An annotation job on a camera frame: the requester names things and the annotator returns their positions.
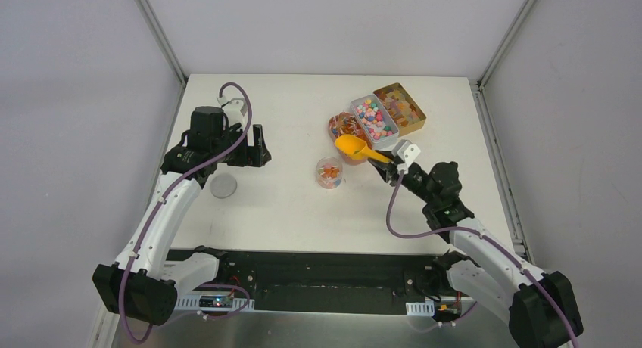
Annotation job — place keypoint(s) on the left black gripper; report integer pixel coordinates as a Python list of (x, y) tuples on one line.
[(247, 148)]

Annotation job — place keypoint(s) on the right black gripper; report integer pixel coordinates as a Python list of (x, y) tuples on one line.
[(388, 172)]

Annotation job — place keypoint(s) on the yellow plastic scoop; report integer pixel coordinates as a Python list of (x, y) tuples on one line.
[(357, 150)]

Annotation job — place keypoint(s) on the clear plastic jar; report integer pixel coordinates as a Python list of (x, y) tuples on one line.
[(329, 172)]

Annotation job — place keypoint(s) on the orange tray of lollipops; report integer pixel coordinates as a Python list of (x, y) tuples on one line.
[(345, 123)]

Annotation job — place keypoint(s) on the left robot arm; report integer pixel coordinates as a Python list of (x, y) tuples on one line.
[(183, 175)]

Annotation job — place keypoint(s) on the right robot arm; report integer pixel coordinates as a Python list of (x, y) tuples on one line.
[(538, 307)]

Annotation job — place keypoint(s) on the white tray of star candies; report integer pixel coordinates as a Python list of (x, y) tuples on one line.
[(380, 129)]

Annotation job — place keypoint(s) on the gold tray of gummies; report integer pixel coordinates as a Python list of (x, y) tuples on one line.
[(402, 108)]

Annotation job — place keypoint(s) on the clear jar lid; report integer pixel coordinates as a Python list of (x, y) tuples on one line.
[(223, 186)]

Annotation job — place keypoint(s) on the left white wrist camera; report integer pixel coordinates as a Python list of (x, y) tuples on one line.
[(235, 109)]

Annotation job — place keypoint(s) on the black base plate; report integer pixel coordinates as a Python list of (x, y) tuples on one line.
[(327, 283)]

